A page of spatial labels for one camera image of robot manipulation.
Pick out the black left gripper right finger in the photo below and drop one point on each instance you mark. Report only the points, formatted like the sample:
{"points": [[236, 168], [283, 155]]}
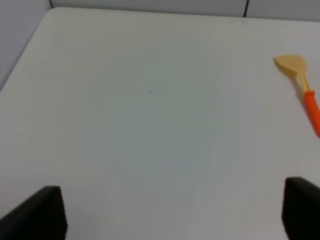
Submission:
{"points": [[301, 209]]}

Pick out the wooden spatula with orange handle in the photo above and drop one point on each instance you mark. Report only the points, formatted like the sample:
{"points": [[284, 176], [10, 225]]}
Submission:
{"points": [[296, 65]]}

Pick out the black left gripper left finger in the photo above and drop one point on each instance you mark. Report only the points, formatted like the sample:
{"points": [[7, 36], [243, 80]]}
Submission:
{"points": [[40, 217]]}

